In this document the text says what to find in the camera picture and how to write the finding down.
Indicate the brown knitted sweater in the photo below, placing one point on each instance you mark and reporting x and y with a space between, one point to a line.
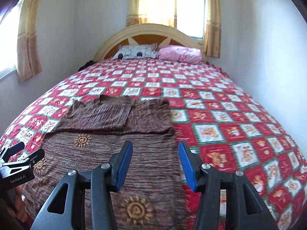
87 136

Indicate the yellow curtain left of window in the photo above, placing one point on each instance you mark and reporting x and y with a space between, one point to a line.
152 11

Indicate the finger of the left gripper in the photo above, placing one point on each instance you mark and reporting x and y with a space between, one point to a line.
7 152
35 157

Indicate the red patchwork bedspread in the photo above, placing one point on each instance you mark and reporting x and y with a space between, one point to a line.
217 119

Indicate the cream arched headboard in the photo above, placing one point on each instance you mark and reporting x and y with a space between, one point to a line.
148 33

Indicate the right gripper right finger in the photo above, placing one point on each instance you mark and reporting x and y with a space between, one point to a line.
245 209

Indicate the white patterned pillow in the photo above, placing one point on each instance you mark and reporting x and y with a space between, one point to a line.
143 51

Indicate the side window yellow curtain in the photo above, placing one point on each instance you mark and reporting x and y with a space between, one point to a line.
28 62

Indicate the head window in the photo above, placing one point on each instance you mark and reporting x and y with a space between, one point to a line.
191 18

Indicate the yellow curtain right of window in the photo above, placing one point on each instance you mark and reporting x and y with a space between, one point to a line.
212 42

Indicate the yellow curtain of window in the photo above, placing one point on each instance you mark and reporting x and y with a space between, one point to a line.
212 42
152 11

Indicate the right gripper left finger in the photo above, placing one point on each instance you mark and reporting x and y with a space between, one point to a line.
65 206

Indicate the pink pillow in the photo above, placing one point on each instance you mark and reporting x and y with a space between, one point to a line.
180 54

